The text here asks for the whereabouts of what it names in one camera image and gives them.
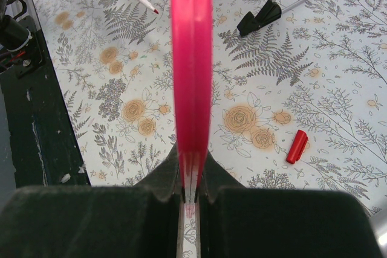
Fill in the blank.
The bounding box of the floral patterned mat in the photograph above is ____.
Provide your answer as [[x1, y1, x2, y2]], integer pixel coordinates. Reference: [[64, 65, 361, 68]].
[[33, 0, 386, 216]]

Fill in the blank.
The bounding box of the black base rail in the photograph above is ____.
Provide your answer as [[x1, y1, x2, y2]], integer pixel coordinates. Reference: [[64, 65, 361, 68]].
[[1, 0, 90, 187]]

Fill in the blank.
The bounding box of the wire whiteboard easel stand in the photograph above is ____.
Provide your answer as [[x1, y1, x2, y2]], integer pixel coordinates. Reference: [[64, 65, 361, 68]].
[[237, 0, 308, 37]]

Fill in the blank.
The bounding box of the pink framed whiteboard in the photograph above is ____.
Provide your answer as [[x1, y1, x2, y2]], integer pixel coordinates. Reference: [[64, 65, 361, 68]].
[[171, 0, 212, 213]]

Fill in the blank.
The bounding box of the red marker cap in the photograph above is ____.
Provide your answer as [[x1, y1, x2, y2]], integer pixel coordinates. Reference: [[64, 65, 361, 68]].
[[286, 130, 308, 164]]

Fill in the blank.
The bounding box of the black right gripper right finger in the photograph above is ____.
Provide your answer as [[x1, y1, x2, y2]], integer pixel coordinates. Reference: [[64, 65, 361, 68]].
[[199, 155, 382, 257]]

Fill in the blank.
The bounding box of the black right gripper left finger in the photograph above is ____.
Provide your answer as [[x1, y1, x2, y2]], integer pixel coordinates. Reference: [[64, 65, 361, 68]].
[[1, 148, 180, 257]]

